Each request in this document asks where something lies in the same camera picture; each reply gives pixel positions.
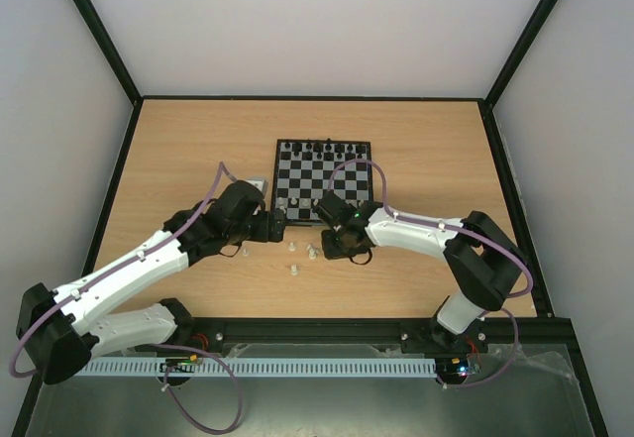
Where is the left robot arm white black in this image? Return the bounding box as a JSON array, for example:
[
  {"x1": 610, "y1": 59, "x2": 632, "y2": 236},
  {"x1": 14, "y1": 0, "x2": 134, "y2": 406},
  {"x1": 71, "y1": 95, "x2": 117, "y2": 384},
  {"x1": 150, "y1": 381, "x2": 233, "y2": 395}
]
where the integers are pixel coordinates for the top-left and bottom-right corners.
[{"x1": 17, "y1": 178, "x2": 285, "y2": 384}]

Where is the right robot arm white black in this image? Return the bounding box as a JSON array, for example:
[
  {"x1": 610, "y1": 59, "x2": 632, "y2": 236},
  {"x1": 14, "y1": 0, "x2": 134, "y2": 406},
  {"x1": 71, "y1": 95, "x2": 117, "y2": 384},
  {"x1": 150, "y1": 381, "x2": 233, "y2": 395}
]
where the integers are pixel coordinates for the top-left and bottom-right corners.
[{"x1": 313, "y1": 191, "x2": 532, "y2": 351}]

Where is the black and white chessboard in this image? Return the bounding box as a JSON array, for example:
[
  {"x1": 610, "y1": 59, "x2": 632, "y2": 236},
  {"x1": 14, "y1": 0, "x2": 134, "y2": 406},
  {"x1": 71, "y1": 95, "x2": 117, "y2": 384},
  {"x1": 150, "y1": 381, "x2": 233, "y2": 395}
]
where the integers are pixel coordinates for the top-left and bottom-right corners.
[{"x1": 270, "y1": 139, "x2": 373, "y2": 226}]

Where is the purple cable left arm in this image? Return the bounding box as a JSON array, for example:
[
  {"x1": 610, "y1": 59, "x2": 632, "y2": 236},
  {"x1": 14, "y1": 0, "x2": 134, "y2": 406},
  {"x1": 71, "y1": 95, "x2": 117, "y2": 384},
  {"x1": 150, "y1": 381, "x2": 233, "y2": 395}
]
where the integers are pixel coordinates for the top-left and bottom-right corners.
[{"x1": 9, "y1": 162, "x2": 245, "y2": 432}]

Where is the light blue slotted cable duct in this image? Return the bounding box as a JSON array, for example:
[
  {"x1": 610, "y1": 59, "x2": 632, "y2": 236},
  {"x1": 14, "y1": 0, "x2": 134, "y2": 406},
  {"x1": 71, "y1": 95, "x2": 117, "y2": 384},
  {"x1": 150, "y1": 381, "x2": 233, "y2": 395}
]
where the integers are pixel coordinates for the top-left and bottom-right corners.
[{"x1": 78, "y1": 357, "x2": 437, "y2": 379}]

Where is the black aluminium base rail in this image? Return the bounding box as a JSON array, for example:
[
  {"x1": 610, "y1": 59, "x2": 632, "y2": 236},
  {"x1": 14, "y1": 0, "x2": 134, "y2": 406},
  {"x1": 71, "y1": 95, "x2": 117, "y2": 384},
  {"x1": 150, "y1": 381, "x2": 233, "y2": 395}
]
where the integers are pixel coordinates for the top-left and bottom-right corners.
[{"x1": 49, "y1": 315, "x2": 576, "y2": 347}]

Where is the black cage frame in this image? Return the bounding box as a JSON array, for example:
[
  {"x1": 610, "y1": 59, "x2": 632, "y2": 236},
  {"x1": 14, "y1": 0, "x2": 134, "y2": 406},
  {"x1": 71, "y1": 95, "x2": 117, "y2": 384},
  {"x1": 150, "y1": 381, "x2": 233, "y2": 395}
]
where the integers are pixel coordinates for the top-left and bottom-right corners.
[{"x1": 12, "y1": 0, "x2": 608, "y2": 436}]

